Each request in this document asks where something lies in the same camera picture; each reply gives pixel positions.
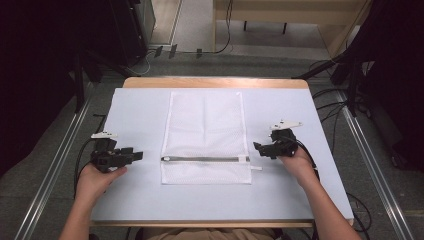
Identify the person's right hand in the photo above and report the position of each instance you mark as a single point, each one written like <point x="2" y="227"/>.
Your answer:
<point x="298" y="165"/>

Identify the wooden table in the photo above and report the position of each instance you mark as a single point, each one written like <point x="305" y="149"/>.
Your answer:
<point x="213" y="82"/>

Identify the person's left hand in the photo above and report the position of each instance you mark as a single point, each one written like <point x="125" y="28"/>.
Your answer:
<point x="95" y="180"/>

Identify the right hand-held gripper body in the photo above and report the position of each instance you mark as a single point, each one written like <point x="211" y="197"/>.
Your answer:
<point x="283" y="143"/>

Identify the light blue table mat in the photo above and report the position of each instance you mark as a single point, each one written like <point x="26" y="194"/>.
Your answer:
<point x="140" y="193"/>

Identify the black cabinet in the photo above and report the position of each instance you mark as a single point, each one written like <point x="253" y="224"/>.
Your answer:
<point x="133" y="26"/>

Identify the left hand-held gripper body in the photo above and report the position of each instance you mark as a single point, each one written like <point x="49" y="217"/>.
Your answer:
<point x="107" y="156"/>

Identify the metal floor rail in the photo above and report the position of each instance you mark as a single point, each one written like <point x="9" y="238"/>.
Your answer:
<point x="373" y="166"/>
<point x="53" y="166"/>

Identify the dark curtain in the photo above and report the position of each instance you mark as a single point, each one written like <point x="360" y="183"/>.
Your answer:
<point x="33" y="76"/>
<point x="396" y="83"/>

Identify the white mesh laundry bag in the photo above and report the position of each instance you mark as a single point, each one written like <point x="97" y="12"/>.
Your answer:
<point x="205" y="133"/>

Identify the black metal stand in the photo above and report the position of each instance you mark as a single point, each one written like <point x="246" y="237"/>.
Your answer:
<point x="81" y="83"/>
<point x="350" y="76"/>

